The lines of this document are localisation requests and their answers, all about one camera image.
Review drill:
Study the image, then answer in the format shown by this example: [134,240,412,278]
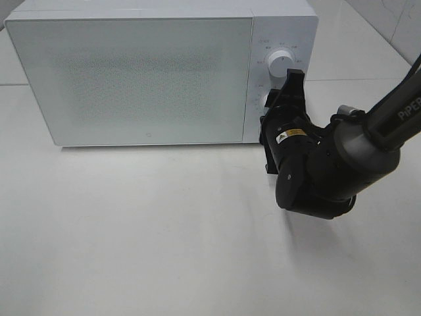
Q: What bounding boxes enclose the white microwave door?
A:
[7,18,252,146]

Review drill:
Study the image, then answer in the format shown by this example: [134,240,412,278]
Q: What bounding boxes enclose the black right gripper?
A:
[259,68,324,175]

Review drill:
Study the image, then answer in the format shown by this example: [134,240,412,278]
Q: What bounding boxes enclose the white microwave knob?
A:
[262,94,268,109]
[267,48,295,78]

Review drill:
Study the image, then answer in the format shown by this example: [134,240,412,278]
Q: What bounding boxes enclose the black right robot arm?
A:
[259,61,420,219]

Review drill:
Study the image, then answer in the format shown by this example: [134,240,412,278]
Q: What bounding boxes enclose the white microwave oven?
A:
[4,1,318,147]

